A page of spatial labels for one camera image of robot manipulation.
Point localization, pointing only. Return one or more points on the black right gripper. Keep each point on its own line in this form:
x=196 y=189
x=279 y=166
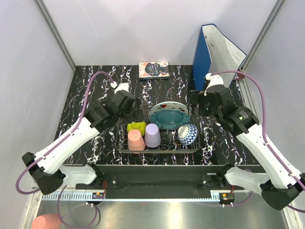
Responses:
x=197 y=97

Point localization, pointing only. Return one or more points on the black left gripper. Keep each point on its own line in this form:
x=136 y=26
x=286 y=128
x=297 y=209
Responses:
x=137 y=114

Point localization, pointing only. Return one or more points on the yellow-green bowl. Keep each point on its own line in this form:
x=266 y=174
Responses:
x=141 y=126

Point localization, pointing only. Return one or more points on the pink plastic cup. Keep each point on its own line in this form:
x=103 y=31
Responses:
x=135 y=141

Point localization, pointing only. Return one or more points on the lavender plastic cup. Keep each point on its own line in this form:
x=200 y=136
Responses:
x=152 y=136

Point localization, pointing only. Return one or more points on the blue white patterned bowl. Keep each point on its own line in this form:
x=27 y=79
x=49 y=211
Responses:
x=187 y=134

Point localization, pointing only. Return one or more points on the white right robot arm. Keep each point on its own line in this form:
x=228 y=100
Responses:
x=282 y=183

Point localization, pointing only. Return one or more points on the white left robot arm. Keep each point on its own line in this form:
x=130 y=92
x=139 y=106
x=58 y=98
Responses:
x=46 y=167

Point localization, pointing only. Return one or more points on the white plate with red pattern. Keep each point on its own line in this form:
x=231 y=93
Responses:
x=169 y=105

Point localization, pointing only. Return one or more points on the teal scalloped plate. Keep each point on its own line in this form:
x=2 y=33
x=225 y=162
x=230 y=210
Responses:
x=169 y=119

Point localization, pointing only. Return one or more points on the blue file binder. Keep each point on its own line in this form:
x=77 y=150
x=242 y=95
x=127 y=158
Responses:
x=214 y=53

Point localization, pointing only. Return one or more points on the little women book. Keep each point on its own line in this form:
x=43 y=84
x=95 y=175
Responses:
x=153 y=70

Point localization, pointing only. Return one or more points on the pink object on floor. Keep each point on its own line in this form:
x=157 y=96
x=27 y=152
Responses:
x=46 y=221

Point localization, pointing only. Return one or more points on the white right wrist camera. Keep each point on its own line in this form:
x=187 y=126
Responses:
x=213 y=80

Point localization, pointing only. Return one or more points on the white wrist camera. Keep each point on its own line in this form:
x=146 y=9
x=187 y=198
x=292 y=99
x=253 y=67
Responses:
x=120 y=87
x=213 y=80

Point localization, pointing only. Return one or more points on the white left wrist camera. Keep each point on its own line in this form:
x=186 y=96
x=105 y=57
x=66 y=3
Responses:
x=120 y=87

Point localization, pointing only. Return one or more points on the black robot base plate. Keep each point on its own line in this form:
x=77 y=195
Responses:
x=117 y=177

